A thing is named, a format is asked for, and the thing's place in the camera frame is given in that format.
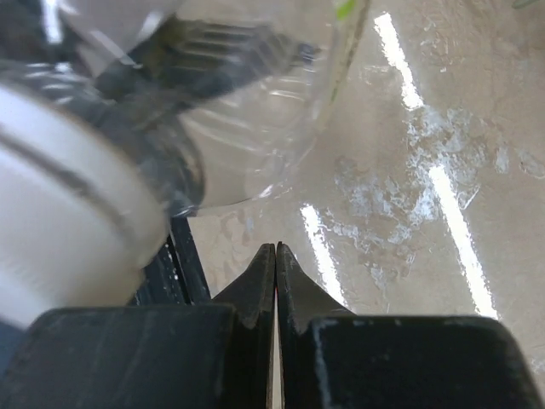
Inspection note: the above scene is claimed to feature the large white bottle cap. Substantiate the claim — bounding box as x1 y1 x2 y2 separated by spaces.
1 84 168 328

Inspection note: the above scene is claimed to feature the clear plastic bottle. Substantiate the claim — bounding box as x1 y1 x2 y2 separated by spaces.
1 1 369 217

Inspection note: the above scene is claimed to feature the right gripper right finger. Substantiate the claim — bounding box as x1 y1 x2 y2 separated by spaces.
276 244 544 408

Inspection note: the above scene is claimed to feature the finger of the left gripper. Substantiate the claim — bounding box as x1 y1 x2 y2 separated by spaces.
130 216 211 306

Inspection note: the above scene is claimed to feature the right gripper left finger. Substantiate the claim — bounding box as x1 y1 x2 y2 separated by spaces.
1 244 276 408

